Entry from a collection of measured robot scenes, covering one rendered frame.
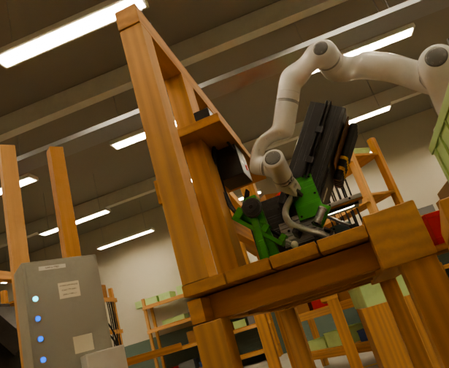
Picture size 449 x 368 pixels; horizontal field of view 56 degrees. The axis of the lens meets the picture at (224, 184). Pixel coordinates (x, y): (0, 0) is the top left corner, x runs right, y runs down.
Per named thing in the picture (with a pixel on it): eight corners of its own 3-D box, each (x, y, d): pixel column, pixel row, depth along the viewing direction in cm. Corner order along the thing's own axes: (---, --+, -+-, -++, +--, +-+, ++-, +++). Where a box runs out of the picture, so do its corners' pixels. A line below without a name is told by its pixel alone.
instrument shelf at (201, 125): (266, 178, 252) (264, 172, 253) (220, 120, 169) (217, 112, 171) (228, 193, 257) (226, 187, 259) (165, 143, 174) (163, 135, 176)
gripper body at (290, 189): (297, 173, 170) (304, 186, 179) (276, 166, 176) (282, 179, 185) (288, 188, 168) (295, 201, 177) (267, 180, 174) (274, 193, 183)
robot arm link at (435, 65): (482, 115, 138) (451, 56, 146) (483, 95, 122) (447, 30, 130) (444, 131, 143) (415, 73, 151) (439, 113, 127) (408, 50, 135)
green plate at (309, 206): (329, 219, 185) (314, 181, 197) (325, 211, 178) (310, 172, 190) (303, 227, 188) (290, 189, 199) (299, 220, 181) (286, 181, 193)
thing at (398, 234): (395, 277, 245) (385, 253, 250) (438, 253, 107) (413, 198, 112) (371, 285, 248) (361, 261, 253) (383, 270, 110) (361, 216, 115)
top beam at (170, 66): (244, 150, 294) (240, 139, 297) (139, 20, 156) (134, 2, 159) (232, 155, 296) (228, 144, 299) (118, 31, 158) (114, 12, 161)
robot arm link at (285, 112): (256, 98, 169) (244, 171, 166) (294, 98, 162) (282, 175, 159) (264, 105, 177) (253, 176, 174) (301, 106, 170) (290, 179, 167)
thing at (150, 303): (281, 356, 949) (251, 261, 1024) (151, 394, 994) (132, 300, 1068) (283, 353, 1000) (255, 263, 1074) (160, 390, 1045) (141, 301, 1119)
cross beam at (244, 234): (258, 243, 264) (253, 230, 267) (171, 199, 145) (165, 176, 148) (250, 246, 265) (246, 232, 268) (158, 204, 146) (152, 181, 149)
